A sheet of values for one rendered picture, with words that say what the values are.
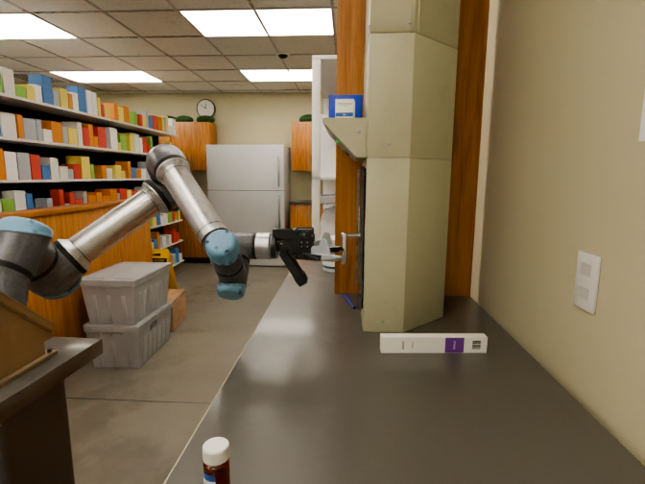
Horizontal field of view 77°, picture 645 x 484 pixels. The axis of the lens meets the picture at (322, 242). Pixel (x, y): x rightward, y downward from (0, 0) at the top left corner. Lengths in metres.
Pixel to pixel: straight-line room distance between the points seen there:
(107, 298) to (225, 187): 3.41
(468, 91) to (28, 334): 1.41
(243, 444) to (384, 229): 0.63
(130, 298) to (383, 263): 2.28
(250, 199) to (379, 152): 5.12
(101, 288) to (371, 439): 2.65
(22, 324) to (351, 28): 1.24
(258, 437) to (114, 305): 2.53
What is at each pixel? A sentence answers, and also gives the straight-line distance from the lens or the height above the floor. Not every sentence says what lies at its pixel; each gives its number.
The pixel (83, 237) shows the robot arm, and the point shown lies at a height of 1.19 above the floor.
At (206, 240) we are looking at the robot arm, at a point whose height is 1.21.
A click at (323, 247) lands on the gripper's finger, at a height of 1.18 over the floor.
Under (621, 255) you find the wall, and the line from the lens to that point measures 0.89.
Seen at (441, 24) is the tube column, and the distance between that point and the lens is 1.25.
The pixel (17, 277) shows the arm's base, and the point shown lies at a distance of 1.16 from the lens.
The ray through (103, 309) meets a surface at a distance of 3.25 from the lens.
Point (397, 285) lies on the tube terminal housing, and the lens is 1.12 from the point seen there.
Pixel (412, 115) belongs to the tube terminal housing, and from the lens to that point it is 1.10.
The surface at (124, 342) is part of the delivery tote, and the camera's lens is 3.25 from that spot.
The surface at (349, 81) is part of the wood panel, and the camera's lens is 1.48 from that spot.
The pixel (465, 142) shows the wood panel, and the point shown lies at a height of 1.48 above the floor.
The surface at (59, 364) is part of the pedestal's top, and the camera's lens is 1.13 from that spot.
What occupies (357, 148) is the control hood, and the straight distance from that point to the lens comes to 1.08.
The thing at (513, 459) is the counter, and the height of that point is 0.94.
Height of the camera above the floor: 1.36
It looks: 9 degrees down
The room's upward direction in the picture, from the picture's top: straight up
